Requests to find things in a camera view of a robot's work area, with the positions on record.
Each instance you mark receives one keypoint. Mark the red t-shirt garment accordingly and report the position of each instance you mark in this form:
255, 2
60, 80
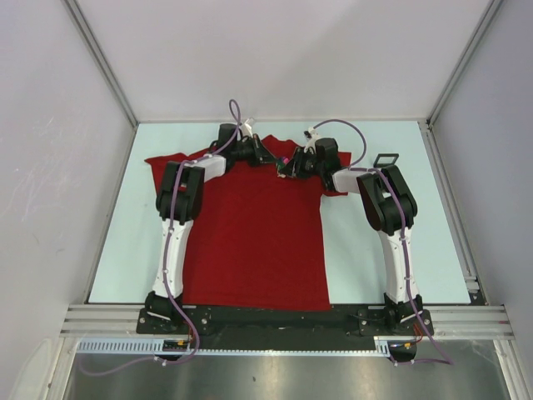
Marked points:
257, 242

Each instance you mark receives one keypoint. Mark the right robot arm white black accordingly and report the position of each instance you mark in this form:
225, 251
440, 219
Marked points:
390, 210

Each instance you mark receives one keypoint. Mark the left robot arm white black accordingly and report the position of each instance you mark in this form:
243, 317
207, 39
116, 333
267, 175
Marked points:
179, 202

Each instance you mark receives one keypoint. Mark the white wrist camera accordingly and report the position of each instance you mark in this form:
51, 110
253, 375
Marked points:
311, 137
247, 127

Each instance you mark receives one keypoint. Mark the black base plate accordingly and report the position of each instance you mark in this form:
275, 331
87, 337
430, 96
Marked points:
283, 321

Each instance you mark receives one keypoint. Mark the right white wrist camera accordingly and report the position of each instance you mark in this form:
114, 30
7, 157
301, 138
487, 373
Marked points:
311, 137

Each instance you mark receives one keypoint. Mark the black open small box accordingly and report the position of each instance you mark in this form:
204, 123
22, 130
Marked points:
385, 159

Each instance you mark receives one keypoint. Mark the aluminium front rail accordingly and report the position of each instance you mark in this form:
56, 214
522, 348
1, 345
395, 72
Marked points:
450, 322

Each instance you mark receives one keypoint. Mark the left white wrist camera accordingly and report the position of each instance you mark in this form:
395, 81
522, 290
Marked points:
247, 127

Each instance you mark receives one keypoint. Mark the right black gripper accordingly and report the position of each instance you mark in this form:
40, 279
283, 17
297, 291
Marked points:
295, 167

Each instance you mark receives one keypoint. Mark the slotted cable duct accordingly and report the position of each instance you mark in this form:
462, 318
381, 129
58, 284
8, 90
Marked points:
173, 347

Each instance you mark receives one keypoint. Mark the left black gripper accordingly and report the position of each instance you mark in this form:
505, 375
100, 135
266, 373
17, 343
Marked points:
261, 154

